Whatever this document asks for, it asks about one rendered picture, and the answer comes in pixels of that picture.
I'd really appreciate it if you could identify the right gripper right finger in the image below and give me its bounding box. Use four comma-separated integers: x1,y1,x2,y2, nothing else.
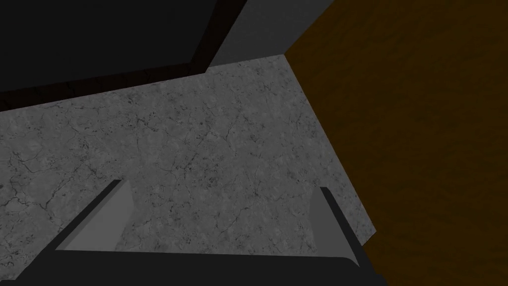
309,186,363,259

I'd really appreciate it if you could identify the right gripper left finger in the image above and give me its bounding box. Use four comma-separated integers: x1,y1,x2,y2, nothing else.
54,179,134,252

